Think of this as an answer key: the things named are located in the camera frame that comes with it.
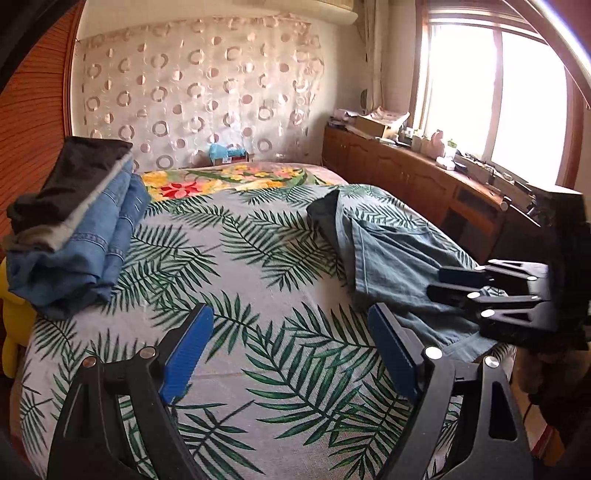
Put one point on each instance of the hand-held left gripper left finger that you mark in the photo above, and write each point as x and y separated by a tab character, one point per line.
189	355

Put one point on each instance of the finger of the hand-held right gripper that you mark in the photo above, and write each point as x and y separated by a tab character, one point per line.
503	318
461	275

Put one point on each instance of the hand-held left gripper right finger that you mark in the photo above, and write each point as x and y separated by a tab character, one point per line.
392	355

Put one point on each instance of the light blue jeans pants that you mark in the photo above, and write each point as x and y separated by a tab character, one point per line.
392	258

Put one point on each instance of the folded blue jeans pants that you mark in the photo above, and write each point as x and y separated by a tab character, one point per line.
92	249

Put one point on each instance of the folded grey pants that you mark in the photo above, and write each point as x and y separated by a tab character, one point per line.
60	230

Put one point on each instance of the folded black pants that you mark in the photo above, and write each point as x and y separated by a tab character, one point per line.
69	180

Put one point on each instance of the leaf print bed sheet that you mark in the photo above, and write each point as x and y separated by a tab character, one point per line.
258	295

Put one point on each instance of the long wooden cabinet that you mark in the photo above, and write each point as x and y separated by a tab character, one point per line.
415	175

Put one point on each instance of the pink bottle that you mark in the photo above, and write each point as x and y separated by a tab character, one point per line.
437	143

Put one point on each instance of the cardboard box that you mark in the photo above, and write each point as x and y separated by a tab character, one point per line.
374	127

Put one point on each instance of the pile of newspapers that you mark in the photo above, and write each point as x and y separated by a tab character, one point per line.
390	114

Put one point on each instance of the yellow plush toy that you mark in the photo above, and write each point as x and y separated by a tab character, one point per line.
14	323

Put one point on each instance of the floral blanket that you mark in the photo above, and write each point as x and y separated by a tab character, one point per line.
221	177

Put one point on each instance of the blue plastic bag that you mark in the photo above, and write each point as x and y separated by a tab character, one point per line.
224	150

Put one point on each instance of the beige window curtain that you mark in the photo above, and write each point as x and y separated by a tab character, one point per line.
376	55

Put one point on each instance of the wooden slatted wardrobe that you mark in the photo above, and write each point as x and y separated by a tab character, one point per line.
32	115

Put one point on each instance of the wooden frame window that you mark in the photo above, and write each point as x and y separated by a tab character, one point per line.
494	87

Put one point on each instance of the circle print wall curtain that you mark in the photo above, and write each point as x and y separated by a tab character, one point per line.
198	87

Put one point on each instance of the wall air conditioner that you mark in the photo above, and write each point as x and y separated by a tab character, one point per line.
334	11

